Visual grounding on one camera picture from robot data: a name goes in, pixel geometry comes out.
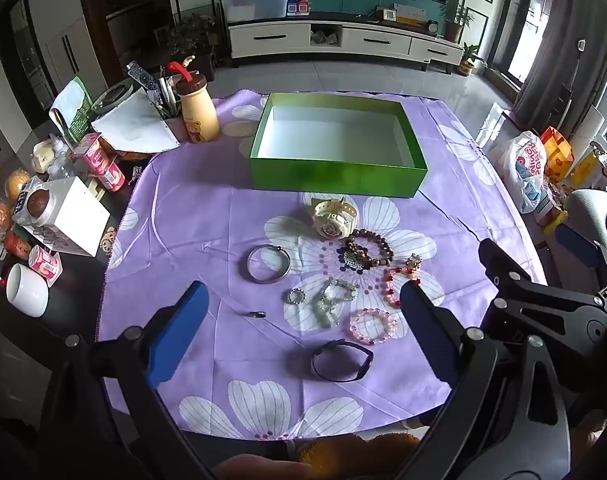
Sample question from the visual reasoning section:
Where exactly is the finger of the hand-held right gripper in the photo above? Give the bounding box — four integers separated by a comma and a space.
555, 221, 607, 297
477, 237, 607, 347

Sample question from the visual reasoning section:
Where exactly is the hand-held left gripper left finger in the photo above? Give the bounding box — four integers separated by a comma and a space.
38, 280, 215, 480

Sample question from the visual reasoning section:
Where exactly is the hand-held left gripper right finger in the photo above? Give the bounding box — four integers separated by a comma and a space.
398, 281, 572, 480

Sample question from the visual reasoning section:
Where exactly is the red bead bracelet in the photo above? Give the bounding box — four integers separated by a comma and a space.
383, 254, 424, 308

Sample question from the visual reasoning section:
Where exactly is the pink bead bracelet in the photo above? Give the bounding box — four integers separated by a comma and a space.
350, 308, 399, 346

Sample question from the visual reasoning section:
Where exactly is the black wristband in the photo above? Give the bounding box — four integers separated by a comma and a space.
311, 339, 374, 383

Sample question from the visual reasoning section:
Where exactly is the silver bangle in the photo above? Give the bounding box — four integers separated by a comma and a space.
246, 244, 290, 285

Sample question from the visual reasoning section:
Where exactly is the brown wooden bead bracelet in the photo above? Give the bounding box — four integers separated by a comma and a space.
344, 229, 395, 273

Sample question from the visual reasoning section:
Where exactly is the cream wrist watch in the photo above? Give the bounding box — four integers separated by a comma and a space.
311, 195, 359, 240

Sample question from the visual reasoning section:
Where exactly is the green cardboard box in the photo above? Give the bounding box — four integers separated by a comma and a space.
248, 92, 429, 199

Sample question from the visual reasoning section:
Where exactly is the grey padded seat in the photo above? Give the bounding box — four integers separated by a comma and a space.
566, 187, 607, 251

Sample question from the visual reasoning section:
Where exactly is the white plastic bag red print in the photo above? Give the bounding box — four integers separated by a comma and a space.
489, 131, 551, 216

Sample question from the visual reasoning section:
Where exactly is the yellow paper bag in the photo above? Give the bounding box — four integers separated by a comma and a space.
541, 126, 577, 181

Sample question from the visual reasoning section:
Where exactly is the purple floral cloth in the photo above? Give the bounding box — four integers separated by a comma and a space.
97, 89, 549, 443

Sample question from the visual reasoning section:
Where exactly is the white mug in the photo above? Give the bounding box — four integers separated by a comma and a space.
6, 262, 50, 318

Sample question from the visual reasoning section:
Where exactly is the white carton box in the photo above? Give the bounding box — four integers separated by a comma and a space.
13, 176, 111, 258

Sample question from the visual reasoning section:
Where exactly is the clear plastic bottle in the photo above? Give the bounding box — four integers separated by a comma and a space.
48, 135, 75, 178

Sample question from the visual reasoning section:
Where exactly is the small potted plant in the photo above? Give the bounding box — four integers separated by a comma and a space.
458, 42, 484, 77

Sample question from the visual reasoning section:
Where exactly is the grey curtain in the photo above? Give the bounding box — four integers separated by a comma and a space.
513, 0, 607, 126

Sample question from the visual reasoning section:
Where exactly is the white paper sheet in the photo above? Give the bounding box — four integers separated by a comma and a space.
90, 91, 180, 153

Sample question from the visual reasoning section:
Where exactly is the yellow bottle with red lid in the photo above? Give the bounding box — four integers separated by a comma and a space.
166, 55, 220, 143

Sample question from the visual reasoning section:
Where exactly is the pen holder with pens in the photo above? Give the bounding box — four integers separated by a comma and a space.
153, 67, 184, 121

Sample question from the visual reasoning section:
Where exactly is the round dark dish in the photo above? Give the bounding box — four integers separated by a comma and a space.
90, 82, 136, 113

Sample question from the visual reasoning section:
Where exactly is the green and white packet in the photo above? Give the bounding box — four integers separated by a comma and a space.
50, 77, 96, 143

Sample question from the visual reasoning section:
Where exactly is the large potted plant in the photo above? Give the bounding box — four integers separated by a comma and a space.
441, 0, 477, 43

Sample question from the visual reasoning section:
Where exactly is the grey remote control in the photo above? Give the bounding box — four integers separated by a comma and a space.
127, 61, 161, 92

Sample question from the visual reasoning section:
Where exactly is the bushy houseplant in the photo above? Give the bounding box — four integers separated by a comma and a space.
166, 12, 219, 81

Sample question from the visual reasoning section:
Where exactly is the white tv cabinet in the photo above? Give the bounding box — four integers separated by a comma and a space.
228, 20, 464, 73

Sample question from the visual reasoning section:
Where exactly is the clear storage bin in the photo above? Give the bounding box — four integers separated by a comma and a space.
220, 0, 290, 23

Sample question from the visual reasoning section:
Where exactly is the green jade bracelet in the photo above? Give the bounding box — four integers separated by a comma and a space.
316, 277, 360, 328

